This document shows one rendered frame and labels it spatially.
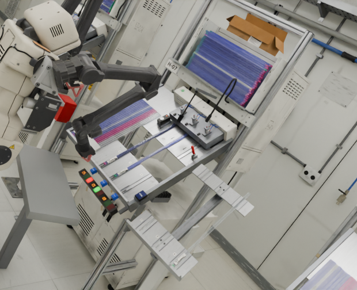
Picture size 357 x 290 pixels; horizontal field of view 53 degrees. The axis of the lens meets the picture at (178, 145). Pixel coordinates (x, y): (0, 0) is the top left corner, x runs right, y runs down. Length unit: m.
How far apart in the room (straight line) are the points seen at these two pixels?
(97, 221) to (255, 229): 1.69
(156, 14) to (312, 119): 1.66
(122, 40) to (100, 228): 1.54
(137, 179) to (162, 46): 2.92
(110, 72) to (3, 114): 0.47
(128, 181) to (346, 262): 1.08
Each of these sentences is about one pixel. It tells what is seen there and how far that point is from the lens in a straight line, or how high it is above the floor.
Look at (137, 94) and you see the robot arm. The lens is 1.73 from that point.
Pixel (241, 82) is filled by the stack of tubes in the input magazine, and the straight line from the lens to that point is 2.07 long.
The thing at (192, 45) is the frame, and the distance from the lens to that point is 2.34.
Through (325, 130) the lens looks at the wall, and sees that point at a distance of 3.43.
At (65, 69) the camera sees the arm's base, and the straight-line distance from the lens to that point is 1.43.
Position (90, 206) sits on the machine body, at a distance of 2.53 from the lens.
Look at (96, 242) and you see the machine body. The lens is 2.48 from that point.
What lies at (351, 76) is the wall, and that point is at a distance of 3.49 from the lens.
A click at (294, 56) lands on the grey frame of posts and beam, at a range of 2.06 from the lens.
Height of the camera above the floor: 1.54
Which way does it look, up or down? 15 degrees down
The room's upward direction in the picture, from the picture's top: 32 degrees clockwise
